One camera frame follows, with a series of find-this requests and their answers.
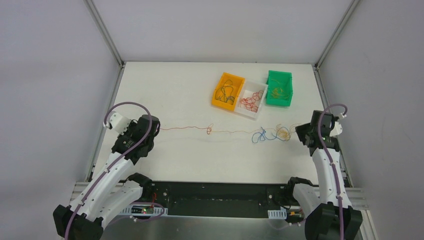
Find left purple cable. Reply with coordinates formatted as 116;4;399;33
63;101;167;240

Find right white cable duct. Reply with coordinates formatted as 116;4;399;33
267;208;287;220

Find left white cable duct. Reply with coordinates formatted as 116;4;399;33
118;204;168;217

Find right aluminium frame post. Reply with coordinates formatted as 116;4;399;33
315;0;362;71

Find white plastic bin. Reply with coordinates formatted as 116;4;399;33
234;80;268;120

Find white cable duct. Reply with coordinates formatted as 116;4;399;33
267;208;287;220
118;204;168;217

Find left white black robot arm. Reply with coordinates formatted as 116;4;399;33
52;112;161;240

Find orange plastic bin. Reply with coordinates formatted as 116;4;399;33
211;72;246;112

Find aluminium frame post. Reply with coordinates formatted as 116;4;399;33
315;0;362;71
84;0;125;68

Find red wire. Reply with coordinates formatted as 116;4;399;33
159;123;215;135

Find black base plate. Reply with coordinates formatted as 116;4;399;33
137;181;300;219

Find green plastic bin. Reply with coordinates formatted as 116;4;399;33
266;70;294;107

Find red wires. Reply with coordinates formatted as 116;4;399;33
239;90;265;114

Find blue wire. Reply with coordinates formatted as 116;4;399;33
215;79;238;104
251;126;289;144

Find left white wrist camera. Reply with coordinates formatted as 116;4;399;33
103;111;137;135

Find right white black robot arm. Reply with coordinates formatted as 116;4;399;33
283;110;363;240

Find left aluminium frame post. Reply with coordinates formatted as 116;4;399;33
84;0;125;68

